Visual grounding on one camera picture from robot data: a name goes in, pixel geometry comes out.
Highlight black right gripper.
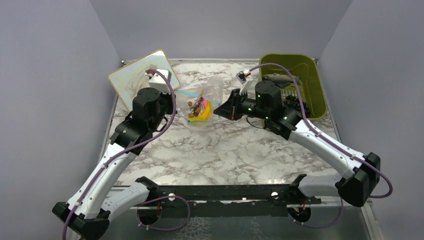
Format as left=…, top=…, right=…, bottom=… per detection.
left=214, top=89, right=270, bottom=121

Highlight yellow toy banana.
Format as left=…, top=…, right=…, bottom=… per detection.
left=188, top=101, right=212, bottom=122

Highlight clear zip top bag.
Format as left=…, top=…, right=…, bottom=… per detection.
left=175, top=76, right=224, bottom=129

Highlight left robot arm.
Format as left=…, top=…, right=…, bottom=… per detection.
left=52, top=87, right=177, bottom=240

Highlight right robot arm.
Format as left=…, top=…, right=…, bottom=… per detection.
left=213, top=81, right=381, bottom=207

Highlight pink plastic bag clip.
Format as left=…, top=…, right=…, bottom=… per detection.
left=198, top=96, right=209, bottom=108

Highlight wood framed whiteboard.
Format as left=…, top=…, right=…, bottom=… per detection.
left=108, top=49, right=180, bottom=111

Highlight grey toy fish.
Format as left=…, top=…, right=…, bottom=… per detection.
left=261, top=73, right=301, bottom=88

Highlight black toy grapes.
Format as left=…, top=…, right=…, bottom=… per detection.
left=283, top=94, right=311, bottom=118

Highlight green plastic bin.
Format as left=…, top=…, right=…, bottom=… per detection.
left=259, top=53, right=328, bottom=122

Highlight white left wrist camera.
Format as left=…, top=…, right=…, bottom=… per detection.
left=148, top=69, right=172, bottom=94

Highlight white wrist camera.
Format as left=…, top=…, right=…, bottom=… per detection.
left=148, top=69, right=172, bottom=94
left=236, top=69, right=254, bottom=95

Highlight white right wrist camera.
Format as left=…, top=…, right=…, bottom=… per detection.
left=236, top=69, right=254, bottom=95

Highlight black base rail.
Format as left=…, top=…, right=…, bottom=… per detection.
left=135, top=176, right=321, bottom=219

